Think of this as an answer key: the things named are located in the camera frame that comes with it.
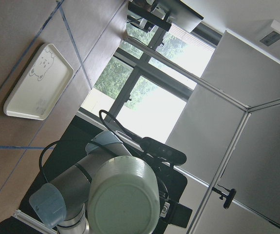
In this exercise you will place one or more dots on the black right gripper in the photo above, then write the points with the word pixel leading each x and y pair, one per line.
pixel 171 184

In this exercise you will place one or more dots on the pale green cup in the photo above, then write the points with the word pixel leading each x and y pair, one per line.
pixel 124 198

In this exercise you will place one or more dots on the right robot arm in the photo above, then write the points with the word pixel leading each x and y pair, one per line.
pixel 63 201

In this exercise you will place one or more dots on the white bear tray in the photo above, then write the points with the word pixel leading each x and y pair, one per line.
pixel 40 86

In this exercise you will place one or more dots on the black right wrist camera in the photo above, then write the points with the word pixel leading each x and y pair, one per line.
pixel 164 152

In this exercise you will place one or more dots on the black camera on frame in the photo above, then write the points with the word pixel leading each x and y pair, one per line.
pixel 228 198

